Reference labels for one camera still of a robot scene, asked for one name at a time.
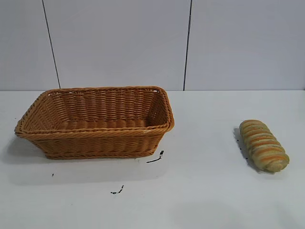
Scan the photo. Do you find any brown woven wicker basket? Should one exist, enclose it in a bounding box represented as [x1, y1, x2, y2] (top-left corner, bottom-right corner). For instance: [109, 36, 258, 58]
[14, 85, 175, 160]

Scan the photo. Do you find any long striped bread loaf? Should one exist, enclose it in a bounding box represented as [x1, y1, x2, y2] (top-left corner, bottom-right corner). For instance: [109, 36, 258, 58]
[239, 120, 290, 173]

